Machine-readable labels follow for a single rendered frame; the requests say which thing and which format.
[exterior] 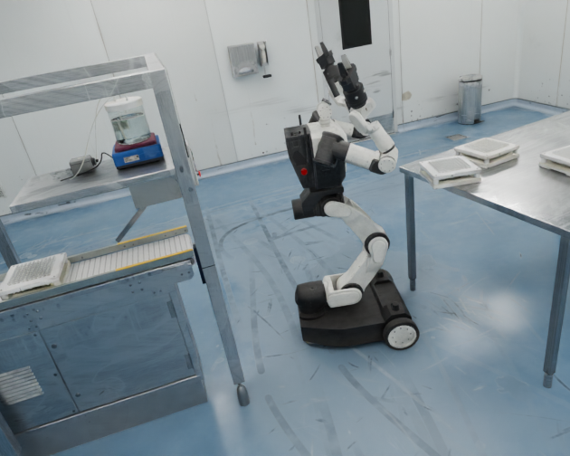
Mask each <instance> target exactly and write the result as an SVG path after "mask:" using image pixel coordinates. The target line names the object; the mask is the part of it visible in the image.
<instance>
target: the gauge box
mask: <svg viewBox="0 0 570 456"><path fill-rule="evenodd" d="M128 188H129V191H130V193H131V196H132V199H133V202H134V205H135V207H136V209H138V208H141V207H146V206H150V205H153V204H160V203H164V202H167V201H171V200H175V199H178V198H182V197H183V196H182V194H181V190H180V186H179V184H178V183H177V181H176V180H175V179H173V178H171V177H163V178H159V179H156V180H152V181H148V182H144V183H140V184H136V185H130V186H129V187H128Z"/></svg>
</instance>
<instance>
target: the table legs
mask: <svg viewBox="0 0 570 456"><path fill-rule="evenodd" d="M404 186H405V211H406V234H407V259H408V278H409V279H410V290H411V291H415V279H416V252H415V220H414V188H413V177H412V176H409V175H406V174H404ZM569 279H570V239H567V238H565V237H563V236H561V239H560V245H559V253H558V259H557V266H556V279H555V286H554V293H553V300H552V307H551V314H550V320H549V328H548V334H547V342H546V354H545V361H544V368H543V371H544V372H545V373H544V381H543V386H544V387H545V388H551V387H552V382H553V375H554V373H555V372H556V363H557V358H558V351H559V345H560V338H561V333H562V326H563V320H564V314H565V303H566V297H567V291H568V284H569Z"/></svg>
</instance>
